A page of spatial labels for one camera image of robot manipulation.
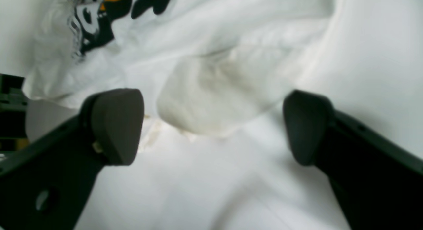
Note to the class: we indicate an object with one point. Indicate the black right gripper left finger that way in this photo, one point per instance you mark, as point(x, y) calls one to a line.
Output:
point(46, 185)

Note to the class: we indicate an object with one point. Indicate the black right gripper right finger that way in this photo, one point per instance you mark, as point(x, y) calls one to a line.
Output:
point(378, 185)

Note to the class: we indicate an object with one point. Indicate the white t-shirt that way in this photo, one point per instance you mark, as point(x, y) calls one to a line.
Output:
point(206, 67)

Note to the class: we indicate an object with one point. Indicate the dark computer tower case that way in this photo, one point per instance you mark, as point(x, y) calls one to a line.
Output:
point(13, 108)

